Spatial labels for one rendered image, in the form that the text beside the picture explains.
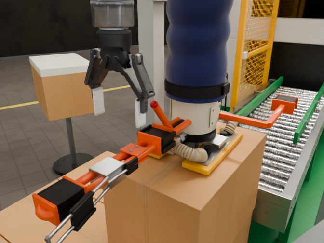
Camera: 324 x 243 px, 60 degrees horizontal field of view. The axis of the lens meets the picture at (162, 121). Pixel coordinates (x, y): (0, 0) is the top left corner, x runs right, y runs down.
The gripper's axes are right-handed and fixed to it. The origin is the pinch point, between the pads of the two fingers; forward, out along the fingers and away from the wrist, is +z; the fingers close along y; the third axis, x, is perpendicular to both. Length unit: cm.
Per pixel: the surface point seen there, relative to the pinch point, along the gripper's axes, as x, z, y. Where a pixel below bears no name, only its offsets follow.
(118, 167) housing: 3.9, 11.9, -2.6
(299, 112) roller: -224, 67, -12
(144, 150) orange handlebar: -6.7, 11.9, -2.5
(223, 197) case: -26.4, 33.2, -19.1
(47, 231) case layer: -3, 67, 50
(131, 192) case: -10.6, 32.2, 6.5
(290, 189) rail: -88, 62, -32
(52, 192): 19.9, 11.1, 1.3
